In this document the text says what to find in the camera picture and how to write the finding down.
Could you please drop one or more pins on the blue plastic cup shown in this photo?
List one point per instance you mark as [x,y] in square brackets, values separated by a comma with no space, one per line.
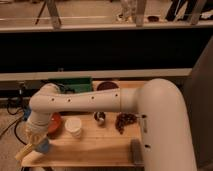
[43,147]

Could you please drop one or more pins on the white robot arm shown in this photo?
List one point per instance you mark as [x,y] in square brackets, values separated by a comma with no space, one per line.
[165,129]

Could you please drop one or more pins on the purple bowl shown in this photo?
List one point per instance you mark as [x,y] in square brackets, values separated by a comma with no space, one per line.
[107,85]

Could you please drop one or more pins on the white plastic cup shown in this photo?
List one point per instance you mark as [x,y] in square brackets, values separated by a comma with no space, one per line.
[74,126]

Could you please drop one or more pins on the peeled yellow banana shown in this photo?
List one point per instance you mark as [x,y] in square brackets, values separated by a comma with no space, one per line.
[24,151]

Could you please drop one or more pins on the grey rectangular block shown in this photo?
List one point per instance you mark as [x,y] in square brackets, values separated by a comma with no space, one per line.
[136,154]

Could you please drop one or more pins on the red-orange bowl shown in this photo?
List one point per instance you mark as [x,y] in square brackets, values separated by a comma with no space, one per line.
[54,123]

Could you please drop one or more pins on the green plastic tray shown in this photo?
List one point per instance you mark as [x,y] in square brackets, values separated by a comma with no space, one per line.
[73,85]

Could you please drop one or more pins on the small metal cup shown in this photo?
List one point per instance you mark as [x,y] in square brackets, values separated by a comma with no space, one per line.
[100,118]

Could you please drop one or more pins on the bunch of dark grapes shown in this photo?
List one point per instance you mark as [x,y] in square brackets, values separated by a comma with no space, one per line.
[124,119]

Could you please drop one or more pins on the blue box on floor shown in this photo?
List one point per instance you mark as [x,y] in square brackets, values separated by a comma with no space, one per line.
[27,112]

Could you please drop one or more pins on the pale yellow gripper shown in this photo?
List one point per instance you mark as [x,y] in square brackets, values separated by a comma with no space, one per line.
[34,139]

